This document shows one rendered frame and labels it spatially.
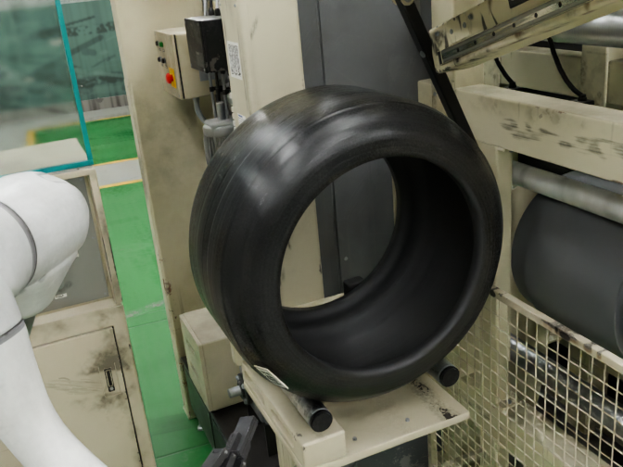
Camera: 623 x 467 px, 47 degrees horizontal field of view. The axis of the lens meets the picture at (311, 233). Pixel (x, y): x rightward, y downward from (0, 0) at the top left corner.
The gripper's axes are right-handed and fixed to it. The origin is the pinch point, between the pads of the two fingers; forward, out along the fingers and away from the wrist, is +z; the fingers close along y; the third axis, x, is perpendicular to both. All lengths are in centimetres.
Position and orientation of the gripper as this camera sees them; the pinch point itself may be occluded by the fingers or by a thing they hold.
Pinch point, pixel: (242, 437)
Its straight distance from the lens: 119.8
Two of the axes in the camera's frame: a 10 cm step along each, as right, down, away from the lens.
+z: 2.8, -6.8, 6.7
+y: 5.3, 7.0, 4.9
